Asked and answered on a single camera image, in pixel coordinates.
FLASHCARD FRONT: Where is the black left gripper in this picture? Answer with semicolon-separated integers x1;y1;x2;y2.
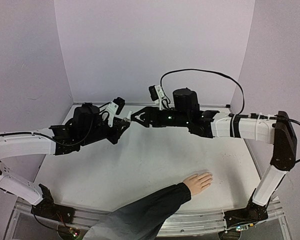
81;114;131;148

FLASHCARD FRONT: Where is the glitter nail polish bottle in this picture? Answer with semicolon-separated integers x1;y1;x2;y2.
123;117;131;123

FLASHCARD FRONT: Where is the white nail polish cap brush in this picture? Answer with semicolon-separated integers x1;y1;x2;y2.
126;110;133;121

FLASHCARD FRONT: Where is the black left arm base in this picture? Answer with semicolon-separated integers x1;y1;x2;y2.
31;183;75;224

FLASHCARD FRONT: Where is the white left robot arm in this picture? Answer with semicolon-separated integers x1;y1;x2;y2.
0;101;132;219

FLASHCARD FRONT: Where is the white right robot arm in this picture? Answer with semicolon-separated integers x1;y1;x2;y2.
131;85;297;207

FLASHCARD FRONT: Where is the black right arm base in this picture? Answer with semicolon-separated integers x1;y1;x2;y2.
223;200;269;229

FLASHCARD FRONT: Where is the dark sleeved forearm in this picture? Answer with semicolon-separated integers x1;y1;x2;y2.
83;183;191;240

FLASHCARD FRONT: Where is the mannequin hand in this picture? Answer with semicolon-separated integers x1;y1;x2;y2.
183;172;213;196

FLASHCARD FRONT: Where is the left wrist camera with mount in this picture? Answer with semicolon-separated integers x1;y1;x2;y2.
102;97;126;127

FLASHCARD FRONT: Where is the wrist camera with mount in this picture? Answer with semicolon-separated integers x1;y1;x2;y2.
148;85;170;110
102;97;126;127

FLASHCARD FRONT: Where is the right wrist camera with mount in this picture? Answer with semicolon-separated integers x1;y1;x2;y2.
148;85;170;110

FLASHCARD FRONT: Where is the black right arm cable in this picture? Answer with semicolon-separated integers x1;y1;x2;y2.
159;69;300;163

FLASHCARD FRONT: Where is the aluminium table frame rail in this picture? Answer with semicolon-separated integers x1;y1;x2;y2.
4;199;292;240

